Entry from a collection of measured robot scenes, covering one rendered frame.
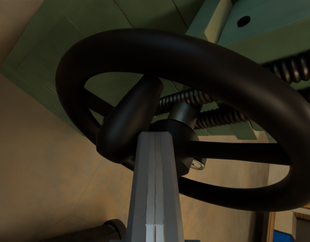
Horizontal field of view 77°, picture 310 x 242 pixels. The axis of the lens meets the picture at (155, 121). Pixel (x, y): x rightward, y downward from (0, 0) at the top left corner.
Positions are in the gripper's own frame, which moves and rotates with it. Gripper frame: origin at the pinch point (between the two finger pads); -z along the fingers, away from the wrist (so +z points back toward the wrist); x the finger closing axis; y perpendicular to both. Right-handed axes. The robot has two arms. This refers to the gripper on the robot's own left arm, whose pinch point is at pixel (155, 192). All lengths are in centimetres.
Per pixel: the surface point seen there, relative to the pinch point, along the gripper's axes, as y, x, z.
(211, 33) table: 2.3, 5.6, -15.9
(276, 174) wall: -267, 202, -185
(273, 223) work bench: -251, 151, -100
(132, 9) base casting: 1.9, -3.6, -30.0
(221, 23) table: 2.5, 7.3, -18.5
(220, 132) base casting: -24.2, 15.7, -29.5
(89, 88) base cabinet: -20, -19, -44
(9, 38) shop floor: -17, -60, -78
